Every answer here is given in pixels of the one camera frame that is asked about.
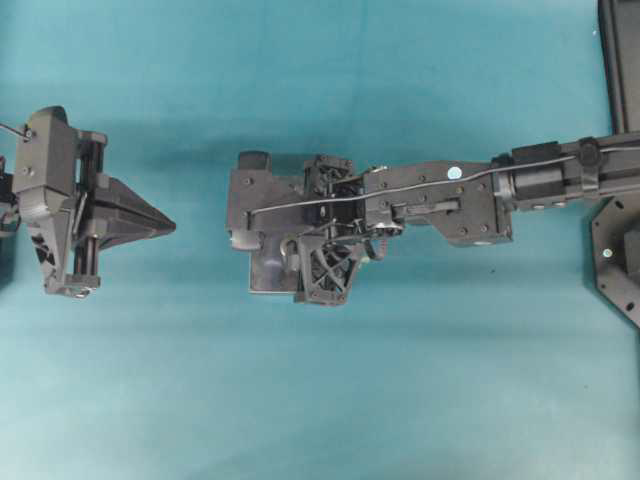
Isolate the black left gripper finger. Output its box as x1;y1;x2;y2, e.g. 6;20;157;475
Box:
97;174;175;226
94;217;176;250

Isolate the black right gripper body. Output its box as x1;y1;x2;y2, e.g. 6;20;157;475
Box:
294;155;367;306

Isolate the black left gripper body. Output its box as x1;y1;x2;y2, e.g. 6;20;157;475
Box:
27;131;107;299

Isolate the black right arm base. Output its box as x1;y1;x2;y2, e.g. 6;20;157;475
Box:
587;193;639;329

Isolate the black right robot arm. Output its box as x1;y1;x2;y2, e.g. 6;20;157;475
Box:
282;133;639;306

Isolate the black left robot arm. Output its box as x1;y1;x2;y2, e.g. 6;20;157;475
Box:
1;137;176;298

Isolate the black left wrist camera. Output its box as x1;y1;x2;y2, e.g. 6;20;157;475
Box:
13;106;78;222

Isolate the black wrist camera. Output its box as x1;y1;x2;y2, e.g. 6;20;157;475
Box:
226;151;309;251
13;106;78;222

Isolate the grey metal base plate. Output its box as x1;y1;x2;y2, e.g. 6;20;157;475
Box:
249;234;298;294

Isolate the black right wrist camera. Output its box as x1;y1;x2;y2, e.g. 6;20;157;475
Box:
226;151;309;251

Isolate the black right camera cable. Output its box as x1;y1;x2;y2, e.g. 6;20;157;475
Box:
245;144;640;219

